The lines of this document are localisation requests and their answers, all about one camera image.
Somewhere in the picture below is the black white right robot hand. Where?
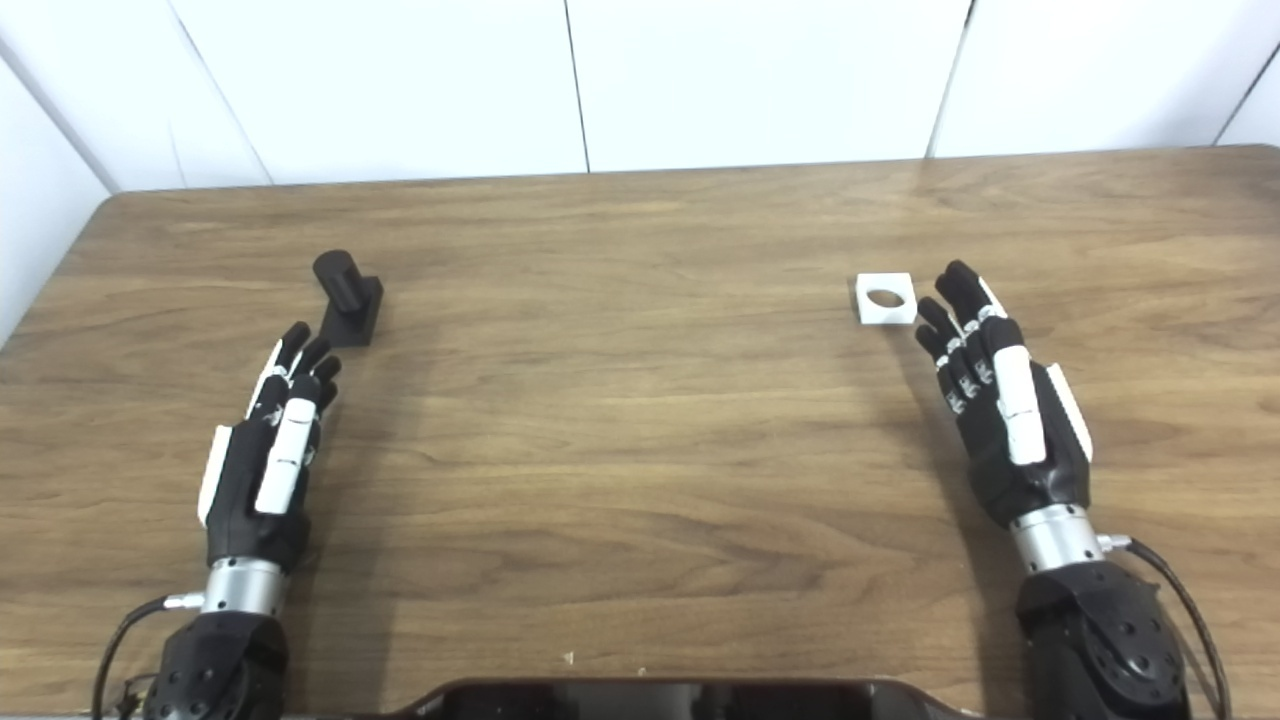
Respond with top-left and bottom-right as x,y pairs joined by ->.
914,260 -> 1094,528

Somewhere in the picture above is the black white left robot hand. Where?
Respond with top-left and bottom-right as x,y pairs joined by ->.
197,321 -> 343,573

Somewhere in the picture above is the black peg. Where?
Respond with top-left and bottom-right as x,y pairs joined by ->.
313,250 -> 385,348

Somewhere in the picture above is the white square piece with hole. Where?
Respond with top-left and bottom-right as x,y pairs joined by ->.
856,272 -> 917,327

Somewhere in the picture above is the dark robot torso edge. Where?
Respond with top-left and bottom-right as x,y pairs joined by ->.
385,678 -> 986,720

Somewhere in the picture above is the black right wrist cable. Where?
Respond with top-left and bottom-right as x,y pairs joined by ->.
1097,535 -> 1231,720

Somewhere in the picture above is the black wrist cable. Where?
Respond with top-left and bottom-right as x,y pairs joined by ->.
92,592 -> 206,720
1097,535 -> 1231,720

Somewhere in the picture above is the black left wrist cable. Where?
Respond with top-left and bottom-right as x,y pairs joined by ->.
92,592 -> 206,720

